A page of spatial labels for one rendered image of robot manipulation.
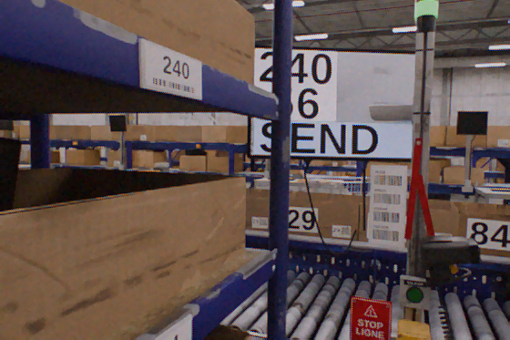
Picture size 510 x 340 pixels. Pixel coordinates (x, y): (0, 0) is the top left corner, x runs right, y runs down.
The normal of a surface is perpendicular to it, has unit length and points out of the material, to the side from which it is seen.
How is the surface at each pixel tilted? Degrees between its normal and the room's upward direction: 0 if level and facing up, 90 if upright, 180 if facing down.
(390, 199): 90
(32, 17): 90
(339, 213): 90
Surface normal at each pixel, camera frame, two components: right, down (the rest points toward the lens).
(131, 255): 0.95, 0.07
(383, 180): -0.30, 0.04
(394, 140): 0.04, -0.02
